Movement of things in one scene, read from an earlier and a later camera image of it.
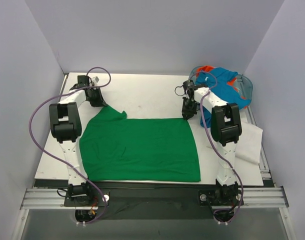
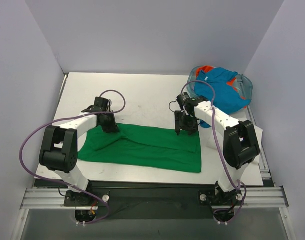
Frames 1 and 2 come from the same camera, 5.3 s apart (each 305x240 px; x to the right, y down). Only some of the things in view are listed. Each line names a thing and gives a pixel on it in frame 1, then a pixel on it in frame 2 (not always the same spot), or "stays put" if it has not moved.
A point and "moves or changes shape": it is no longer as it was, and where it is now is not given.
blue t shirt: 216,79 stays put
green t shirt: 113,147 moves or changes shape
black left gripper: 96,97 → 110,125
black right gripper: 189,108 → 186,125
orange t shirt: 232,83 stays put
